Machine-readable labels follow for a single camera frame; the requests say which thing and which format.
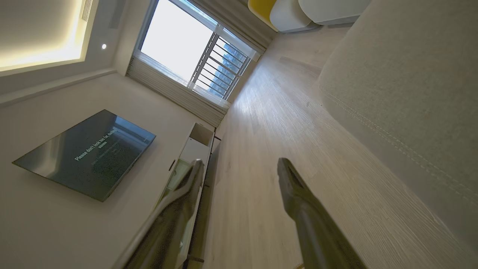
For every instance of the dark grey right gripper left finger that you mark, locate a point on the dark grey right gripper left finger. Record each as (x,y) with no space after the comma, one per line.
(170,224)

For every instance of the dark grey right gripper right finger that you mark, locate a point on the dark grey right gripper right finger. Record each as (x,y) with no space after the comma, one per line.
(313,228)

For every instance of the white long TV cabinet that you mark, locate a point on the white long TV cabinet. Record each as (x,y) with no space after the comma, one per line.
(194,149)

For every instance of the beige pleated curtain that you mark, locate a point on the beige pleated curtain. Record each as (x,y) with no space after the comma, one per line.
(242,18)
(175,93)

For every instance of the metal window railing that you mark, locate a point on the metal window railing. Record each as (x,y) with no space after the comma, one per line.
(220,67)

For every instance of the grey mat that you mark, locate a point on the grey mat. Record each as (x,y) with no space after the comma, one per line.
(410,93)

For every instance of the yellow round pouf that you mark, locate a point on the yellow round pouf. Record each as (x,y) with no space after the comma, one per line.
(261,9)

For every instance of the white ceiling air vent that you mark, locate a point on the white ceiling air vent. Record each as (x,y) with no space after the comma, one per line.
(86,9)

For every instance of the black wall-mounted television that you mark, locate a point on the black wall-mounted television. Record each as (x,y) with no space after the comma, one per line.
(87,157)

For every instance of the large window with white frame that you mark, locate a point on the large window with white frame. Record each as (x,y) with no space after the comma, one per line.
(175,41)

